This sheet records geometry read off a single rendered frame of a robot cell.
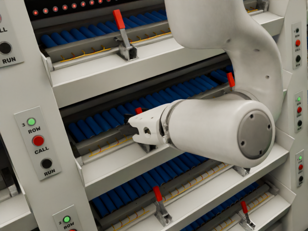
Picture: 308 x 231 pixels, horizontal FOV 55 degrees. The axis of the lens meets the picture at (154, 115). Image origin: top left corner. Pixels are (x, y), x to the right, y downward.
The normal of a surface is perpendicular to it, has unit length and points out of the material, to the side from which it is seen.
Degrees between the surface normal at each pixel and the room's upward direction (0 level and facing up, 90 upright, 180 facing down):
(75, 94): 111
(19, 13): 90
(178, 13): 95
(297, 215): 90
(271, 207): 21
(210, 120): 50
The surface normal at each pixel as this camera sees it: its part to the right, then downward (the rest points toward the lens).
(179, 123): -0.86, -0.12
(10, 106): 0.53, 0.20
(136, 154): 0.02, -0.79
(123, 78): 0.57, 0.51
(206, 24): -0.09, 0.57
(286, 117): -0.83, 0.34
